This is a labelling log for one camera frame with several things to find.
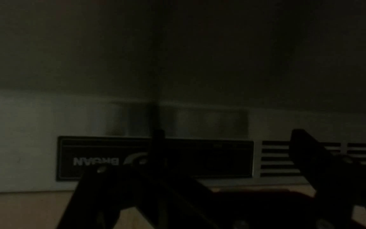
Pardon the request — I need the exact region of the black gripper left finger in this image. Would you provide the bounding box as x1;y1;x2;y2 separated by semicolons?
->
54;128;167;229

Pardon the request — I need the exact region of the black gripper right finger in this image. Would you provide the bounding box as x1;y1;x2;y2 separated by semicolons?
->
288;128;358;229

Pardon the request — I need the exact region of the stainless steel range hood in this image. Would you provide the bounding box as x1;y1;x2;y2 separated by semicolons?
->
0;86;366;194

